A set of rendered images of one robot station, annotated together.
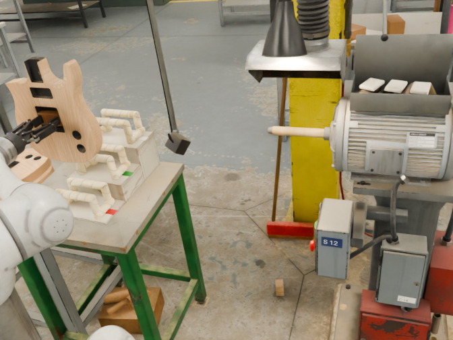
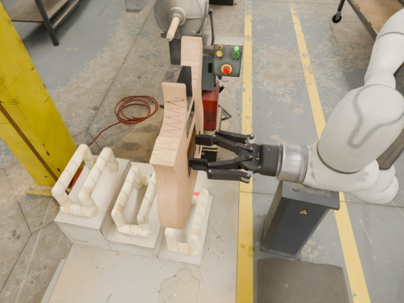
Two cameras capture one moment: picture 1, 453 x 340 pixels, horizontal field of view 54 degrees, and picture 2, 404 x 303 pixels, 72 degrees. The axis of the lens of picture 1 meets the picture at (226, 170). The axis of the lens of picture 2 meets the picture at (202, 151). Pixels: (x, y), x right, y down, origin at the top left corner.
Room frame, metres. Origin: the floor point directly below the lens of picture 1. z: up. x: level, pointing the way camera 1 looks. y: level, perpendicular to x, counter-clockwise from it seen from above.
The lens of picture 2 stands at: (1.59, 1.05, 1.89)
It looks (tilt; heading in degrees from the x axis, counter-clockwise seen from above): 49 degrees down; 255
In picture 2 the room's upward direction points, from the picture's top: straight up
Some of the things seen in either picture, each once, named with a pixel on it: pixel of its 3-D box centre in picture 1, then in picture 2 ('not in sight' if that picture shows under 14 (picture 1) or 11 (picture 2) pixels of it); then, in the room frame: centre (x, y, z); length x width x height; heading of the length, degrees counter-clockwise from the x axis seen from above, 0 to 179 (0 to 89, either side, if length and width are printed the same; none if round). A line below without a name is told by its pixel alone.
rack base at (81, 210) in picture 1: (88, 208); (187, 225); (1.52, 0.59, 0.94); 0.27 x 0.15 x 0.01; 66
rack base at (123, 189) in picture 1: (106, 179); (145, 213); (1.66, 0.52, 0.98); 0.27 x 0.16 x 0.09; 66
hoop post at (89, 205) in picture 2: not in sight; (89, 204); (1.80, 0.55, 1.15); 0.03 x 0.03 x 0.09
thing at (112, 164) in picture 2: (128, 133); (110, 160); (1.73, 0.40, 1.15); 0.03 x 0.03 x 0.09
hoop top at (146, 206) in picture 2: (92, 157); (150, 194); (1.62, 0.54, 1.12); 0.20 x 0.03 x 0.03; 65
